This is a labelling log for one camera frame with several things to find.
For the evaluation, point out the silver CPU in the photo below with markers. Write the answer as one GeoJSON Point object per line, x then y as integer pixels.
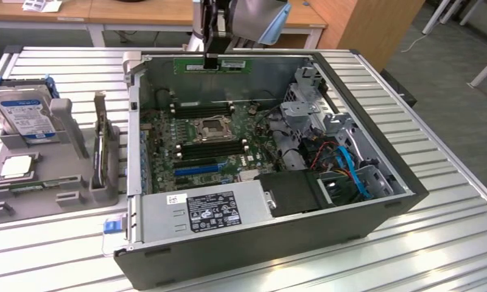
{"type": "Point", "coordinates": [18, 166]}

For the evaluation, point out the black RAM slot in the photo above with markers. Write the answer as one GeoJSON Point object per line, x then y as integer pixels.
{"type": "Point", "coordinates": [203, 115]}
{"type": "Point", "coordinates": [202, 108]}
{"type": "Point", "coordinates": [211, 143]}
{"type": "Point", "coordinates": [213, 147]}
{"type": "Point", "coordinates": [214, 156]}
{"type": "Point", "coordinates": [203, 111]}
{"type": "Point", "coordinates": [201, 104]}
{"type": "Point", "coordinates": [214, 151]}

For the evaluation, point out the white table leg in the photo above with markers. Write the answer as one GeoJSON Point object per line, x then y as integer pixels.
{"type": "Point", "coordinates": [485, 68]}

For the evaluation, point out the blue case latch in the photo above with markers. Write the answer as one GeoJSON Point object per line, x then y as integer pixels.
{"type": "Point", "coordinates": [114, 226]}

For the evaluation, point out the green motherboard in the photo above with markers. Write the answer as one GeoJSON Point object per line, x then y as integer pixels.
{"type": "Point", "coordinates": [162, 152]}

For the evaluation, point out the wide metal disk bay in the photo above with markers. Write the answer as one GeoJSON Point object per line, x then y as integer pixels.
{"type": "Point", "coordinates": [369, 170]}

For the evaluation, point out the green RAM stick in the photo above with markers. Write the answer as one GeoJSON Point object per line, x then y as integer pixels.
{"type": "Point", "coordinates": [235, 65]}
{"type": "Point", "coordinates": [32, 186]}

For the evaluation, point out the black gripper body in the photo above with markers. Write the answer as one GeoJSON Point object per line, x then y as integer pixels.
{"type": "Point", "coordinates": [217, 27]}

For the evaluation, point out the grey power supply with label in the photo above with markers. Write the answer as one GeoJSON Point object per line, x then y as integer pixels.
{"type": "Point", "coordinates": [166, 219]}

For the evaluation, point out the black expansion slot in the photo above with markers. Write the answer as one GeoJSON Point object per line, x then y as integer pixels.
{"type": "Point", "coordinates": [195, 164]}

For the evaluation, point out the metal CPU socket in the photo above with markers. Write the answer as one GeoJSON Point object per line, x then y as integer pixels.
{"type": "Point", "coordinates": [211, 130]}

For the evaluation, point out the open black PC case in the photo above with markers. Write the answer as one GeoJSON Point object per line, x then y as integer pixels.
{"type": "Point", "coordinates": [267, 255]}

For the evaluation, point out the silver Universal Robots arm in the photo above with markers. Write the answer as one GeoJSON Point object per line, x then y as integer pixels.
{"type": "Point", "coordinates": [259, 18]}

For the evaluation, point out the black table end cap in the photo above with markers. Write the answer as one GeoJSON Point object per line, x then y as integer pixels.
{"type": "Point", "coordinates": [398, 88]}

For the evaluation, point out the hard disk with blue label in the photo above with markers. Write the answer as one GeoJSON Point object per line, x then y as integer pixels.
{"type": "Point", "coordinates": [22, 112]}

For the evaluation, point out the wooden desk with white frame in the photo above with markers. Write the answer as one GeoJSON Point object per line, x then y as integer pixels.
{"type": "Point", "coordinates": [126, 12]}

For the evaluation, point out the silver chipset heat sink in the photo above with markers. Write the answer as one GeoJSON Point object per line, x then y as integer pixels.
{"type": "Point", "coordinates": [253, 176]}

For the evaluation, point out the grey parts rack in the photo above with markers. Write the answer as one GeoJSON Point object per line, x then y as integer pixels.
{"type": "Point", "coordinates": [60, 182]}

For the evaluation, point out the blue expansion slot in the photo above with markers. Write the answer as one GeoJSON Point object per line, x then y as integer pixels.
{"type": "Point", "coordinates": [196, 171]}

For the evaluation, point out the graphics card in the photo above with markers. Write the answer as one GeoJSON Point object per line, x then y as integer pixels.
{"type": "Point", "coordinates": [103, 137]}

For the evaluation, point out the tall metal disk bay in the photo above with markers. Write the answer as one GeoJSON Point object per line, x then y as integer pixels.
{"type": "Point", "coordinates": [305, 97]}

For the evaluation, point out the wooden cabinet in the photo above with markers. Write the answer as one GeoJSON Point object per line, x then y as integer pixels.
{"type": "Point", "coordinates": [369, 24]}

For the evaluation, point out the white papers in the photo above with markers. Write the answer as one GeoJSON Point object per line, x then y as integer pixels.
{"type": "Point", "coordinates": [40, 5]}

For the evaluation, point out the black fan shroud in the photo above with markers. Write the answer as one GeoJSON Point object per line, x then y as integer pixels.
{"type": "Point", "coordinates": [289, 191]}

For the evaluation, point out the blue disk caddy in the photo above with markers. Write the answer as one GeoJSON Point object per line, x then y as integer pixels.
{"type": "Point", "coordinates": [47, 82]}

